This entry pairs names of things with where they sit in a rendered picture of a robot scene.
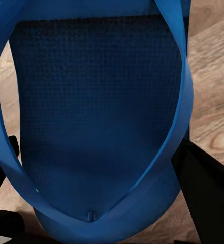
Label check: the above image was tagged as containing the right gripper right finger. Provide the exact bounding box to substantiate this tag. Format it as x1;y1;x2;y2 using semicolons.
171;138;224;244

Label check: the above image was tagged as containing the sandal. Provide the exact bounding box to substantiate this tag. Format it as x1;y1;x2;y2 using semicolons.
0;0;194;244

